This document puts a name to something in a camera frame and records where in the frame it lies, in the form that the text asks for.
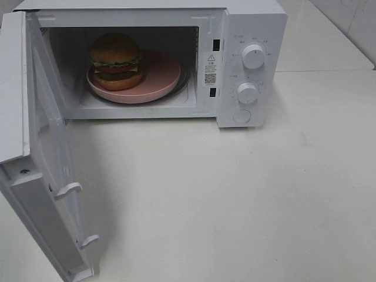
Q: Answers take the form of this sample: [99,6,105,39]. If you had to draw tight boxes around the white upper microwave knob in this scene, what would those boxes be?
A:
[241,43,265,69]

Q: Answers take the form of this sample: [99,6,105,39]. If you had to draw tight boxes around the burger with lettuce and tomato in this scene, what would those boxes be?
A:
[89,33,143,91]

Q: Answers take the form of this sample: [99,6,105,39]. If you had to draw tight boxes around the white microwave oven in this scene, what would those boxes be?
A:
[16,1,287,127]

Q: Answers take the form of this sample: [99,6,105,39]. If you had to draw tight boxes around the glass microwave turntable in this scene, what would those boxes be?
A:
[86,69,189,104]

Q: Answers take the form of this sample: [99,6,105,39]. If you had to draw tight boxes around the round white door button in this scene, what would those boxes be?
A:
[233,109,251,124]

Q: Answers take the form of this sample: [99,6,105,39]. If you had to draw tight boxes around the white microwave knob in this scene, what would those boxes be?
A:
[241,43,265,69]
[237,82,259,104]

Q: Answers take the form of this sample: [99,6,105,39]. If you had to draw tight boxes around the white lower microwave knob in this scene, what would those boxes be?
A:
[237,82,259,104]

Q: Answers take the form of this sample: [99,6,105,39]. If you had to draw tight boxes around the white microwave door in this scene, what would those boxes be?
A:
[1,11,98,281]

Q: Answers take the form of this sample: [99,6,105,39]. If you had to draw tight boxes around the pink round plate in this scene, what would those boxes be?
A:
[86,49,182,104]

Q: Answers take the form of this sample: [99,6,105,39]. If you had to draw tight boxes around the white warning label sticker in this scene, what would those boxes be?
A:
[203,52,218,86]

